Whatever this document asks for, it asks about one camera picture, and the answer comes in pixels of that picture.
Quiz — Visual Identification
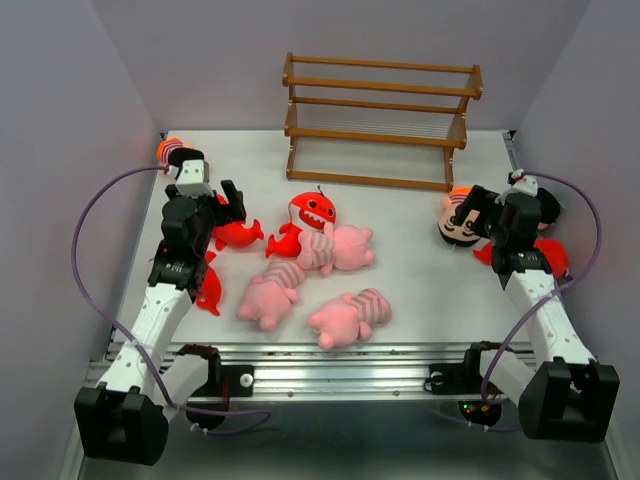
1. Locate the boy doll face up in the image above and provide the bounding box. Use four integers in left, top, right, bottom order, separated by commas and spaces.
437, 186, 481, 247

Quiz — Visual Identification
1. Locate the boy doll black hair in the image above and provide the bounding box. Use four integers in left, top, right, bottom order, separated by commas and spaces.
536, 187, 561, 231

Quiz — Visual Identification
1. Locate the boy doll from corner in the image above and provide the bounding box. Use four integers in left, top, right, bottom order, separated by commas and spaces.
156, 137, 193, 165

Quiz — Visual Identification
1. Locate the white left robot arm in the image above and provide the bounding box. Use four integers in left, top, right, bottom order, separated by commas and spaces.
74, 180, 246, 465

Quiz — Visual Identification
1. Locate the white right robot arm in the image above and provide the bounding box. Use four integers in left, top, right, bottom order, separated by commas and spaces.
453, 185, 620, 443

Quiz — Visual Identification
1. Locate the wooden three-tier shelf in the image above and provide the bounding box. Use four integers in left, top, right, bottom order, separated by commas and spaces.
281, 52, 484, 192

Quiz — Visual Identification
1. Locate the red shark plush upper left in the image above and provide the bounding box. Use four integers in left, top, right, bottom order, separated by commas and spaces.
211, 219, 264, 251

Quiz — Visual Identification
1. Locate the red shark plush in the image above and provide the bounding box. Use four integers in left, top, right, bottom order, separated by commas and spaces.
195, 251, 222, 316
473, 238, 570, 279
265, 188, 337, 258
211, 219, 264, 251

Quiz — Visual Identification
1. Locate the red shark plush centre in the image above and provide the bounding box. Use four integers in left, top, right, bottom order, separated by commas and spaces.
265, 188, 337, 258

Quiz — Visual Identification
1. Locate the red shark plush lower left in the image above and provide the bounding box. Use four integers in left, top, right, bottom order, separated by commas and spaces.
195, 251, 222, 316

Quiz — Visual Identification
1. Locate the red shark plush right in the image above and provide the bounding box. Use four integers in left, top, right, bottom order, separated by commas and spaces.
473, 238, 570, 279

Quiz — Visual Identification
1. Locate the pink pig plush lower left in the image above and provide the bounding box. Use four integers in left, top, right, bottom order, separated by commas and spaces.
236, 260, 306, 332

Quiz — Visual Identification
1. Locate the pink pig plush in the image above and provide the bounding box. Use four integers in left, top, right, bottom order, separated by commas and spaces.
306, 288, 392, 350
236, 260, 306, 332
296, 224, 376, 277

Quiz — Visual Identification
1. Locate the pink pig plush upper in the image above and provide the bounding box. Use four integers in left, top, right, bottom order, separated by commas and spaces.
296, 224, 376, 277

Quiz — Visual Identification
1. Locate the pink pig plush lower right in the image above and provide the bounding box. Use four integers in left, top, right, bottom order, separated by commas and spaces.
306, 288, 392, 350

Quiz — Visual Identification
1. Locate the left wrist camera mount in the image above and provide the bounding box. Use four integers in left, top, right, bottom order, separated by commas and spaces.
168, 160, 213, 197

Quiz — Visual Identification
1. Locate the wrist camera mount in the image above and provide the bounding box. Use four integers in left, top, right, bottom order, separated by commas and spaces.
168, 160, 213, 197
495, 169, 538, 204

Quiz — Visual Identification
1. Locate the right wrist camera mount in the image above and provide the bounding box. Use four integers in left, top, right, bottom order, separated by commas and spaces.
495, 169, 538, 204

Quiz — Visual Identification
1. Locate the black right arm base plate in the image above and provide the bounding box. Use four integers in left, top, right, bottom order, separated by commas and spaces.
423, 363, 483, 395

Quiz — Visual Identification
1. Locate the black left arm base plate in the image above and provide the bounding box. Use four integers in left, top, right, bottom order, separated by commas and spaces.
163, 357, 255, 401

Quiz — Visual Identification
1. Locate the aluminium rail frame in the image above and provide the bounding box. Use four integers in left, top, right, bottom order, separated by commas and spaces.
82, 130, 621, 480

